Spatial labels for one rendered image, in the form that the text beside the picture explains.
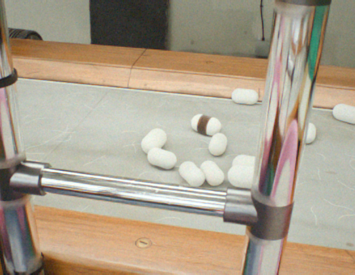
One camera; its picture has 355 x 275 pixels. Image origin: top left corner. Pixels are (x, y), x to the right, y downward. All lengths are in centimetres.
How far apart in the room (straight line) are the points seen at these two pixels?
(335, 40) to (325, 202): 222
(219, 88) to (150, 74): 10
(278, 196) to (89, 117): 37
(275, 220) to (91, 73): 47
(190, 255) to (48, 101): 36
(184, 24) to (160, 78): 195
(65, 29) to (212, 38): 86
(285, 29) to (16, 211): 18
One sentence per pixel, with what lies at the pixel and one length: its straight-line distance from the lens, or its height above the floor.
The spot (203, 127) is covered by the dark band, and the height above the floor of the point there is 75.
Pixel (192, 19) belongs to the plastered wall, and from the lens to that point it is 258.
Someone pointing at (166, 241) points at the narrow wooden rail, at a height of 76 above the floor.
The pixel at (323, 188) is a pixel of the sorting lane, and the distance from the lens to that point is 46.
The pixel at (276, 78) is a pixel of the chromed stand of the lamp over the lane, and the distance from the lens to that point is 20.
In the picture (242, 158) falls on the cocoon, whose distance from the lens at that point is 45.
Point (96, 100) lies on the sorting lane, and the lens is 61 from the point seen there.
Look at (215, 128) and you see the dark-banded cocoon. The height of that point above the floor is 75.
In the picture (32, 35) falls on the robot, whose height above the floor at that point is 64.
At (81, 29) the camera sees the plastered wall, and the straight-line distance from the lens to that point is 274.
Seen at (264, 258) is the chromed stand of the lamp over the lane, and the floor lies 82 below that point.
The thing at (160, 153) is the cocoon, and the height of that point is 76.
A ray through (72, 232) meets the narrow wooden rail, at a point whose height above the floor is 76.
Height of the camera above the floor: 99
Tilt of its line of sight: 28 degrees down
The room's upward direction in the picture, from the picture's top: 2 degrees clockwise
